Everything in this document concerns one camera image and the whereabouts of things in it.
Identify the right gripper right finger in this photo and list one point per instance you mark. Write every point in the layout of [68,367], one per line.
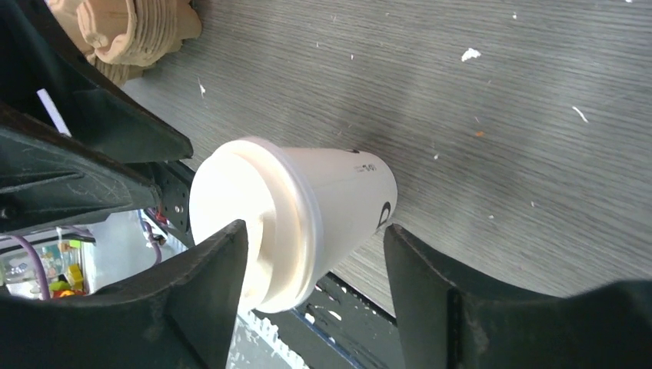
[450,315]

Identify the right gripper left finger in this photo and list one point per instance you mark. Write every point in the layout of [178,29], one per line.
[178,314]

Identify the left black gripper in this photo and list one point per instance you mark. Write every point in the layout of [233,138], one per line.
[49,179]

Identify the white plastic cup lid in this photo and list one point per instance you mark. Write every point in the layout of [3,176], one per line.
[253,180]

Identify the white paper coffee cup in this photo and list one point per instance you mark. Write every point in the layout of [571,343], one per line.
[356,193]

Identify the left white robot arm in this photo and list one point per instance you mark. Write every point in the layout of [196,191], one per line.
[171,177]

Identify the brown cardboard cup carrier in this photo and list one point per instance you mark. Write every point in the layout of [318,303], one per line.
[124,38]

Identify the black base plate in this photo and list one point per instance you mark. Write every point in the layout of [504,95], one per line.
[338,327]

